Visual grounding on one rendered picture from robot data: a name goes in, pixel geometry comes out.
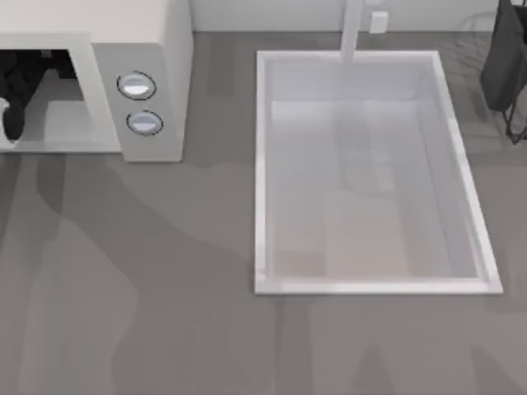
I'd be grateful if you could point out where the round grey microwave knob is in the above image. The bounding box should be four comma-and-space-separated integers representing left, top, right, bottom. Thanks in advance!
116, 70, 158, 101
125, 109, 165, 137

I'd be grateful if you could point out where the pale microwave oven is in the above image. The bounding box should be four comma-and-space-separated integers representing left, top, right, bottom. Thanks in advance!
0, 0, 194, 164

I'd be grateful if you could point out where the tall white tap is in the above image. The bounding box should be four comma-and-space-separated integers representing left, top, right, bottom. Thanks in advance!
339, 0, 363, 64

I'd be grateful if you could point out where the white sink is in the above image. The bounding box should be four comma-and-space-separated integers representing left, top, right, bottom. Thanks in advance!
248, 49, 505, 297

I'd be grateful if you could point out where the small white tap handle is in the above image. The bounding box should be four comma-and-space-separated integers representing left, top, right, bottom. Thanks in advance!
368, 11, 389, 35

